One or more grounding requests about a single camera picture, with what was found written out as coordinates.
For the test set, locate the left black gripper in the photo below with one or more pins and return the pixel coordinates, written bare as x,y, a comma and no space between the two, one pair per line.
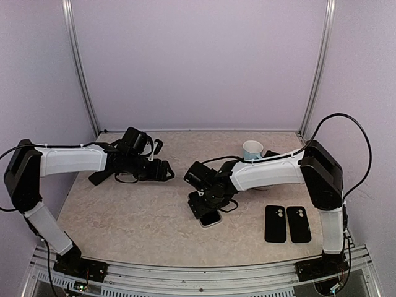
155,175

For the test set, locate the black phone case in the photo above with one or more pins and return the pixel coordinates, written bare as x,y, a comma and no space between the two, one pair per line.
275,224
298,224

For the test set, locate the left aluminium corner post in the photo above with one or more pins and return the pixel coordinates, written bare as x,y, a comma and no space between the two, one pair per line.
73,40

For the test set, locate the white blue mug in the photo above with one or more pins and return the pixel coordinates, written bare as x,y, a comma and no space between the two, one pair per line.
252,150

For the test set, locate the black smartphone tilted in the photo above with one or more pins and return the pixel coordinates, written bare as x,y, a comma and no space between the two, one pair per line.
98,177

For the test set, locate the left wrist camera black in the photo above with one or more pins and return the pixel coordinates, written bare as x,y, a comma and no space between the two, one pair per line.
139,143

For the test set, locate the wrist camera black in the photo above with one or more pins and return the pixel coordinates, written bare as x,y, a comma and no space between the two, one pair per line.
139,143
200,176

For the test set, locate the right aluminium corner post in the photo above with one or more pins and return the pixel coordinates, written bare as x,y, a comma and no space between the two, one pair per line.
320,65

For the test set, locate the black smartphone white edge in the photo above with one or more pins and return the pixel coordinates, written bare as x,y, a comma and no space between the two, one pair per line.
210,219

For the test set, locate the black phone case left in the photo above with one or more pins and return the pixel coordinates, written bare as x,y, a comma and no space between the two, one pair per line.
275,224

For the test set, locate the white saucer plate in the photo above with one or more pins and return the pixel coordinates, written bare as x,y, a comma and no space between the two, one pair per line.
262,188

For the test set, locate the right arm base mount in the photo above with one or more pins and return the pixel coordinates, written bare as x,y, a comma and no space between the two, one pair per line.
323,266

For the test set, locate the black phone case right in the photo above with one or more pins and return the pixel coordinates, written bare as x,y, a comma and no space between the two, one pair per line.
298,224

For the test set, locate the aluminium corner post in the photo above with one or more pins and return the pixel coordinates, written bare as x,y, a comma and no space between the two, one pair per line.
73,40
320,65

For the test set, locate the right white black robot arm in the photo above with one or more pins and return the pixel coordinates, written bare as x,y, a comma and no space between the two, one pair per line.
311,165

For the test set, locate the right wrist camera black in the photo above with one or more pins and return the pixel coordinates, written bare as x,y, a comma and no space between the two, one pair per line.
200,176

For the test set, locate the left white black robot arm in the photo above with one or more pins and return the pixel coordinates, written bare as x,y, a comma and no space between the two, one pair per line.
30,162

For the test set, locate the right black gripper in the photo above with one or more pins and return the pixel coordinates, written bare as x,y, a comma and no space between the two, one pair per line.
199,209

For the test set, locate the aluminium front rail frame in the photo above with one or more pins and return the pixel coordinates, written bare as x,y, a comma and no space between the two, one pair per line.
126,279

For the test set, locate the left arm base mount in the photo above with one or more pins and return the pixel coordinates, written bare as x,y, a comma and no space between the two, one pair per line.
73,264

